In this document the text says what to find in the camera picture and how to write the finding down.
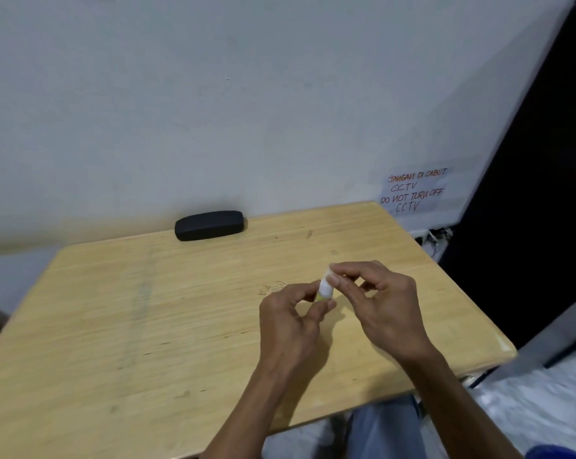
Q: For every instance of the blue plastic chair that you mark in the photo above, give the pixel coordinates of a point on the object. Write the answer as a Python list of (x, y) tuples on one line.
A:
[(560, 453)]

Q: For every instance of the handwritten paper wall sign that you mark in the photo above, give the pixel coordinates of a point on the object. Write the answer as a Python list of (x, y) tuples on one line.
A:
[(415, 191)]

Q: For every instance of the black glasses case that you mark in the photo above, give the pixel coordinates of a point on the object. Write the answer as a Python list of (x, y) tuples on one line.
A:
[(209, 225)]

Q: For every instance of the small green label spray bottle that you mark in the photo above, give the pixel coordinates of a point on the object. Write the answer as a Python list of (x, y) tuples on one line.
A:
[(325, 286)]

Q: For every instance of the person's blue trousers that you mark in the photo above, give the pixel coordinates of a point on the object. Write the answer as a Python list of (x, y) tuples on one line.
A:
[(383, 430)]

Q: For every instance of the black door panel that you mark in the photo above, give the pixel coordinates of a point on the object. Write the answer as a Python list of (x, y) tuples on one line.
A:
[(532, 210)]

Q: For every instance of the person's left hand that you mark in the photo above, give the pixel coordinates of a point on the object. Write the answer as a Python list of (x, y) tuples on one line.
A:
[(288, 329)]

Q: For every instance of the person's right hand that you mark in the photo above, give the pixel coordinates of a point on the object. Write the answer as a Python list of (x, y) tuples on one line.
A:
[(393, 315)]

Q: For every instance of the person's left forearm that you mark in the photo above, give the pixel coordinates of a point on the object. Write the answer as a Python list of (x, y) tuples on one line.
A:
[(245, 415)]

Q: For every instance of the person's right forearm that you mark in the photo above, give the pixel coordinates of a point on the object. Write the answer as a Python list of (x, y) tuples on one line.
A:
[(460, 411)]

